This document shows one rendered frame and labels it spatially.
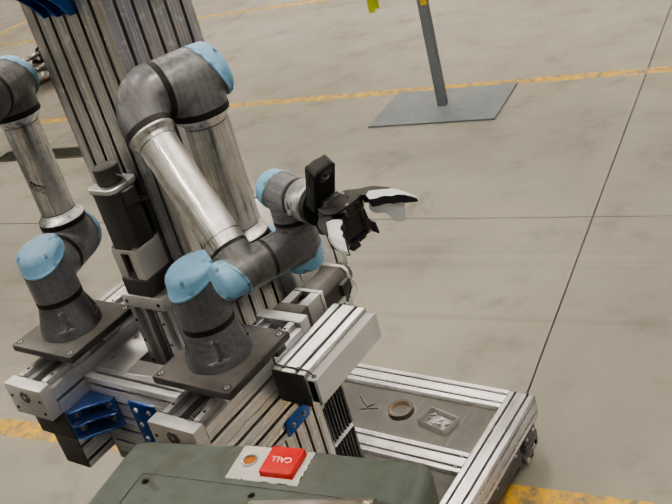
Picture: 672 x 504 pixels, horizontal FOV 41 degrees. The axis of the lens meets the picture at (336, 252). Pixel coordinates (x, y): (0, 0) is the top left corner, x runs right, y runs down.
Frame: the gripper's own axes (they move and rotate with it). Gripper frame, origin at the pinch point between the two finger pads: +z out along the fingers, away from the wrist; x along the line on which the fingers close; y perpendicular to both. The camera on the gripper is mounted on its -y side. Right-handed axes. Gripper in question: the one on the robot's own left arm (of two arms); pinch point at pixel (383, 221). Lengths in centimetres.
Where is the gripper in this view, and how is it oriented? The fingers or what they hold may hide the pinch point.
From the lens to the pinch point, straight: 139.3
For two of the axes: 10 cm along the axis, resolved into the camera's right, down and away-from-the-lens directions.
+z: 5.8, 2.6, -7.7
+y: 3.4, 7.8, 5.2
